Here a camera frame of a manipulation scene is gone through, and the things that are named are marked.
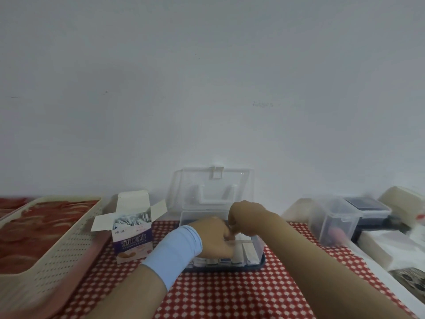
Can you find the light blue wrist sleeve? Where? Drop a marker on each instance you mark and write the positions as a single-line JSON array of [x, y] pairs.
[[174, 255]]

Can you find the small clear plastic container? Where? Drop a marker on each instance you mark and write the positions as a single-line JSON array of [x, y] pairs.
[[332, 222]]

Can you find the pile of red packets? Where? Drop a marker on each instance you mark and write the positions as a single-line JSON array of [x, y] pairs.
[[36, 225]]

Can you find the row of white sachets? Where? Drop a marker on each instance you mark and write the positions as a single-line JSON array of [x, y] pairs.
[[232, 260]]

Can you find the person's right forearm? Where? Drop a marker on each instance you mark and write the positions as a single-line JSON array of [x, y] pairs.
[[318, 269]]

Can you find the clear lidded storage box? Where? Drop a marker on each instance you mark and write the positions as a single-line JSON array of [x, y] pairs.
[[212, 192]]

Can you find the bundle of silver packets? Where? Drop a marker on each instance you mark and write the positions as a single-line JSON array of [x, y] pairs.
[[131, 220]]

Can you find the person's left forearm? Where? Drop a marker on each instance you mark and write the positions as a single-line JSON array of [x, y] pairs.
[[132, 295]]

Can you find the beige perforated plastic basket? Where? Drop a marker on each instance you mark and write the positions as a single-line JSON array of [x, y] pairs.
[[66, 249]]

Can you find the stack of white paper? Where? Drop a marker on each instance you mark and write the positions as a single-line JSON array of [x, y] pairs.
[[386, 247]]

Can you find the cream white box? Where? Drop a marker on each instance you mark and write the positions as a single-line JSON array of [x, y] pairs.
[[403, 200]]

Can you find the person's left hand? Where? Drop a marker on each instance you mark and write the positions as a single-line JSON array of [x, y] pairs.
[[212, 235]]

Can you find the red white checked tablecloth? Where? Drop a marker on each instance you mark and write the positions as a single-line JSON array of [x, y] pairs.
[[232, 295]]

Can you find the person's left fingers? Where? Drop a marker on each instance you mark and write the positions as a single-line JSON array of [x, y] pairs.
[[226, 245]]

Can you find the open purple white carton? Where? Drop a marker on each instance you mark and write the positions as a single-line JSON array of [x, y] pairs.
[[132, 242]]

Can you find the white sachet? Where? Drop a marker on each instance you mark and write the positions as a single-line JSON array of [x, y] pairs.
[[244, 240]]

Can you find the dark patterned packet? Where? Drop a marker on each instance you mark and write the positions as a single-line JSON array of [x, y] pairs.
[[410, 284]]

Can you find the person's right hand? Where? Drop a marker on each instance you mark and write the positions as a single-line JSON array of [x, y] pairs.
[[252, 215]]

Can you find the person's right fingers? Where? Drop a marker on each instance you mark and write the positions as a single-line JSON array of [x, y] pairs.
[[236, 225]]

